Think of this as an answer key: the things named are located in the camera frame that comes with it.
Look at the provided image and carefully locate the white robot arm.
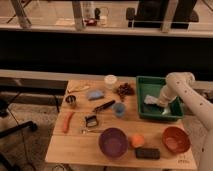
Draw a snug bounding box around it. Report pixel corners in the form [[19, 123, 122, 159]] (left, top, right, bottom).
[[157, 72, 213, 171]]

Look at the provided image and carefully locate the green plastic tray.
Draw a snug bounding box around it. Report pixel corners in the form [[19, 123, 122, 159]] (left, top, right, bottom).
[[136, 76, 184, 122]]

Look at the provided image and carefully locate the white lidded container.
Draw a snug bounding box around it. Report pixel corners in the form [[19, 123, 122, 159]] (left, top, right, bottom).
[[104, 75, 117, 90]]

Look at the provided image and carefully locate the blue cloth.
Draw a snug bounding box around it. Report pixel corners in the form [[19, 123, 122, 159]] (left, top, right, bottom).
[[87, 90, 104, 101]]

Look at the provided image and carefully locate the bunch of dark grapes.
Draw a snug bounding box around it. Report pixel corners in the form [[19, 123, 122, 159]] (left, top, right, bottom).
[[116, 83, 135, 101]]

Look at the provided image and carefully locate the blue plastic cup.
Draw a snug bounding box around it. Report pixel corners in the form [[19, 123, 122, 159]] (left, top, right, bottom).
[[112, 103, 126, 118]]

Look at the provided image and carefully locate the banana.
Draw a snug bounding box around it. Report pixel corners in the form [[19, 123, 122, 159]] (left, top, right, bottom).
[[67, 85, 90, 93]]

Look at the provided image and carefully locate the small metal cup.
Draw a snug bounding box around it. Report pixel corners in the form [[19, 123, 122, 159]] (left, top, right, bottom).
[[65, 95, 77, 108]]

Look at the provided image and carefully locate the orange carrot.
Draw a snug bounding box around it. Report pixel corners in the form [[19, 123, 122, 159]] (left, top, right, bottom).
[[62, 112, 75, 133]]

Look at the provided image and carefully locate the metal fork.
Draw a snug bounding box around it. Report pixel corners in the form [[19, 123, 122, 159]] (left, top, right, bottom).
[[81, 129, 102, 134]]

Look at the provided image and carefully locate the purple bowl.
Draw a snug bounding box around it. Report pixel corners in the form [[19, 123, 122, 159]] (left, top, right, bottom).
[[98, 128, 128, 159]]

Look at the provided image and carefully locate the orange fruit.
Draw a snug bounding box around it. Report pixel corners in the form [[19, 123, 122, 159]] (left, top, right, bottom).
[[130, 134, 145, 148]]

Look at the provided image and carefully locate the black sponge block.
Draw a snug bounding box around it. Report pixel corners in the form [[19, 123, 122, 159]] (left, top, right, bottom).
[[135, 148, 160, 160]]

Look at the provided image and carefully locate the orange bowl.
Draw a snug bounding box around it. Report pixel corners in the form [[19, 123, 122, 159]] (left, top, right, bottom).
[[162, 126, 191, 154]]

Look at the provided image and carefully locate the black office chair base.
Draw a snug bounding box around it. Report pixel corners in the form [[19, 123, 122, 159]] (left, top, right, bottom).
[[0, 98, 38, 171]]

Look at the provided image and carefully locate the black handled knife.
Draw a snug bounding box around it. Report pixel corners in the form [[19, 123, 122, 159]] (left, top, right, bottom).
[[93, 100, 116, 113]]

